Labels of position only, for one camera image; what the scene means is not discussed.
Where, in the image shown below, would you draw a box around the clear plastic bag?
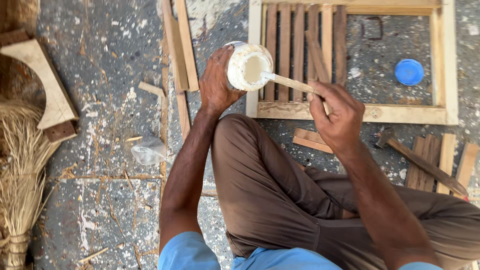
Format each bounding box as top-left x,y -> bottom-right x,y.
130,135 -> 167,167

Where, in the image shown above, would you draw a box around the long light wood strip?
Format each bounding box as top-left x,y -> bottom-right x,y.
174,0 -> 200,93
161,0 -> 190,91

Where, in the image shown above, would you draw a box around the person's left hand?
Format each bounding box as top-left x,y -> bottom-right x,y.
198,45 -> 247,115

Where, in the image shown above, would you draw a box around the short wood offcut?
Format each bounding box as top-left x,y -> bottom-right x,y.
292,136 -> 334,154
293,127 -> 328,145

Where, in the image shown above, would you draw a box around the person's brown trousers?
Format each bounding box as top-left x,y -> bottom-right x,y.
211,113 -> 480,270

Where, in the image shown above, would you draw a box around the row of wooden slats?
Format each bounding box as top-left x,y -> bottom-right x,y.
263,4 -> 348,103

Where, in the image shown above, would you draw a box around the person's blue shirt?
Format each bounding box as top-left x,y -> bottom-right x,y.
157,231 -> 445,270

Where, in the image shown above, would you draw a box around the straw broom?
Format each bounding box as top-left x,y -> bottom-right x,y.
0,100 -> 62,270

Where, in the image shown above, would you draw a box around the curved wooden piece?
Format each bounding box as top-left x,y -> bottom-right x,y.
0,30 -> 80,143

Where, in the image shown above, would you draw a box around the person's right hand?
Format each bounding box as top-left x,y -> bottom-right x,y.
306,80 -> 367,151

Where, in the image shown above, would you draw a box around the hammer with wooden handle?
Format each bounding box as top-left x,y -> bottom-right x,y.
376,127 -> 470,201

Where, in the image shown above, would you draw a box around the thin wood strip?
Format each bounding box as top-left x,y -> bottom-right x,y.
175,91 -> 192,141

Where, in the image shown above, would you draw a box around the blue plastic lid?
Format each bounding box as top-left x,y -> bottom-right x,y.
394,58 -> 425,86

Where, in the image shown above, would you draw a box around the small wood block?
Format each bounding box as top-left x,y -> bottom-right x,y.
137,81 -> 166,99

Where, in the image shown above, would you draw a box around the white glue jar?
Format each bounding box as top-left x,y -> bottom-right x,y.
224,40 -> 274,92

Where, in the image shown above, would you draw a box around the large wooden frame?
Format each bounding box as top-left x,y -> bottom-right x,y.
245,0 -> 460,126

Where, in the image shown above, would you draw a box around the wooden glue stick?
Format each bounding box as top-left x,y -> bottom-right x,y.
261,71 -> 322,96

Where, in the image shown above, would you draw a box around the dark wide wood plank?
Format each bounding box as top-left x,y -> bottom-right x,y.
404,134 -> 442,193

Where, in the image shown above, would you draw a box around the light narrow wood plank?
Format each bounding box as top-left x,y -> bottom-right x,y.
453,142 -> 480,199
436,133 -> 457,196

